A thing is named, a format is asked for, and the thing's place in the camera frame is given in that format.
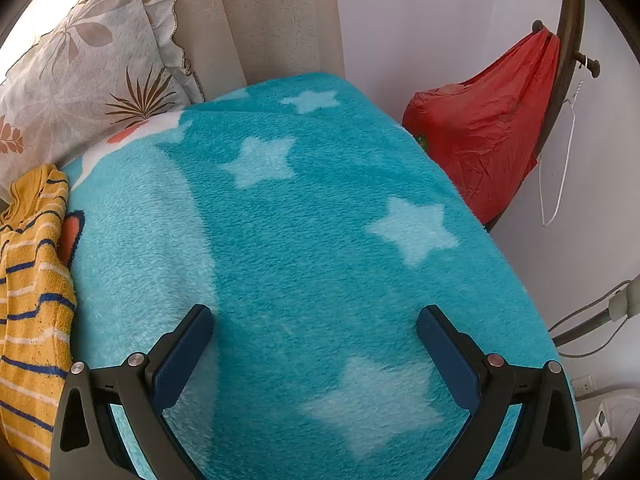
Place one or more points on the white appliance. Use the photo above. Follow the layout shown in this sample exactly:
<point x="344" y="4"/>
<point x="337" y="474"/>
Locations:
<point x="607" y="410"/>

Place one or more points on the blue printed fleece blanket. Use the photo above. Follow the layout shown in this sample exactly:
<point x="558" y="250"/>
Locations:
<point x="300" y="235"/>

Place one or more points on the white wall socket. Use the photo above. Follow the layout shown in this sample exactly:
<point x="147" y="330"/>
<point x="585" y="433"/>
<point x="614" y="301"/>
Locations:
<point x="582" y="385"/>

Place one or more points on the polka dot cloth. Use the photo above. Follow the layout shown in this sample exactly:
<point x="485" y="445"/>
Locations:
<point x="597" y="457"/>

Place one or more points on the beige curtain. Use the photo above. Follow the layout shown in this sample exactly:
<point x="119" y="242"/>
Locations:
<point x="270" y="20"/>

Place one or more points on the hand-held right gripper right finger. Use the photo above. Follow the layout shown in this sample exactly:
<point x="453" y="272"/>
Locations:
<point x="448" y="362"/>

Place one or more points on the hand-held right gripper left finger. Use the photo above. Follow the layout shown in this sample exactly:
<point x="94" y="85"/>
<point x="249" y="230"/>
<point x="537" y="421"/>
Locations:
<point x="181" y="362"/>

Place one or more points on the yellow striped small sweater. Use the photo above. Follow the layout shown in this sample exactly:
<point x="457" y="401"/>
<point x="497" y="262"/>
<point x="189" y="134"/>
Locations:
<point x="30" y="310"/>

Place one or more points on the floral leaf print pillow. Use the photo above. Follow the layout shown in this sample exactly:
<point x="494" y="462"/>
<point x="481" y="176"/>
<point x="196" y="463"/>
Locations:
<point x="90" y="60"/>

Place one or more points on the dark brown coat stand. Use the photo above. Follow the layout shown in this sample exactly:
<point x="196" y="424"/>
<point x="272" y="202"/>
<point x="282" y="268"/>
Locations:
<point x="567" y="10"/>

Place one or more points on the red plastic bag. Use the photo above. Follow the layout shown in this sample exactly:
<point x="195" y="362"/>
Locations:
<point x="480" y="135"/>

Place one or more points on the white power adapter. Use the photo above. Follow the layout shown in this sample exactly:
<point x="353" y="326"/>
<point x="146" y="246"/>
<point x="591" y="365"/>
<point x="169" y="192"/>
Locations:
<point x="625" y="297"/>

